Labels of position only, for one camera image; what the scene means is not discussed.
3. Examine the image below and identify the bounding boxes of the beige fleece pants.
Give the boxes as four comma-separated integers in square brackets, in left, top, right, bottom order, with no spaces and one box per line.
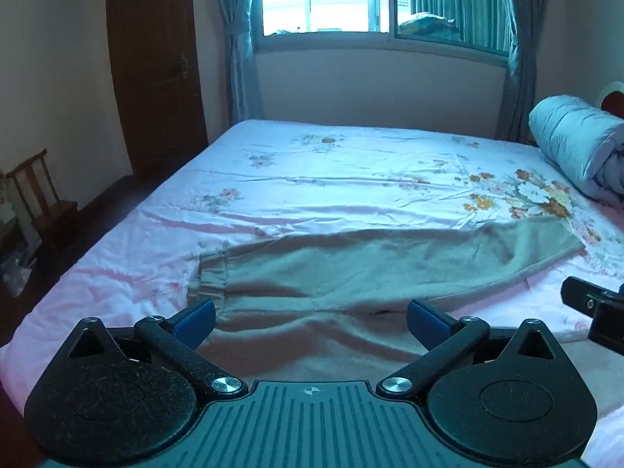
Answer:
[186,213,624,417]

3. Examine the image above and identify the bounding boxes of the rolled grey-blue quilt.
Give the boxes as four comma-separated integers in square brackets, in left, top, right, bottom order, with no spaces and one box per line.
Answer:
[529,95,623,209]

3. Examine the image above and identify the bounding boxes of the wooden chair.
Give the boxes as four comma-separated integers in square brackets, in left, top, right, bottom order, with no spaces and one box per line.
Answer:
[5,149,78,241]

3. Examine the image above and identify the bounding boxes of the bed with floral pink sheet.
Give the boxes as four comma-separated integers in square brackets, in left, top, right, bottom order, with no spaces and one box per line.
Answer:
[1,121,623,467]

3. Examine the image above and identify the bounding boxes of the red and white headboard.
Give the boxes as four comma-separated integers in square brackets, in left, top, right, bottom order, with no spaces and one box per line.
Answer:
[597,80,624,119]

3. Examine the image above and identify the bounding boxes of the dark wooden door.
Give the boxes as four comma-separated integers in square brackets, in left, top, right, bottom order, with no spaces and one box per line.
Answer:
[106,0,208,181]

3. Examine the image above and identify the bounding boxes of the cloth bundle on windowsill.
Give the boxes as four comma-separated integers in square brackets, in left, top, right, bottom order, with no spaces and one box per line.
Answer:
[398,12,461,40]

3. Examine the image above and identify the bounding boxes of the right teal curtain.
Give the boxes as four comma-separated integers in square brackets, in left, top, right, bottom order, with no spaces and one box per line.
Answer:
[495,0,547,143]

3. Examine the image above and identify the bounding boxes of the teal curtain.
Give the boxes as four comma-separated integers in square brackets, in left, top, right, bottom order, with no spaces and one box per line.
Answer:
[495,0,547,143]
[217,0,262,124]

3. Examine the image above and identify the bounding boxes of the left teal curtain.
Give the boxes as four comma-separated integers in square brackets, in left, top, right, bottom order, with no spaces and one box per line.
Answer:
[217,0,262,124]

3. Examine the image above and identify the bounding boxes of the window with sliding frame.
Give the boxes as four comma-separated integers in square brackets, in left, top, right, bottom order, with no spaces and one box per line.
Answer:
[253,0,510,56]

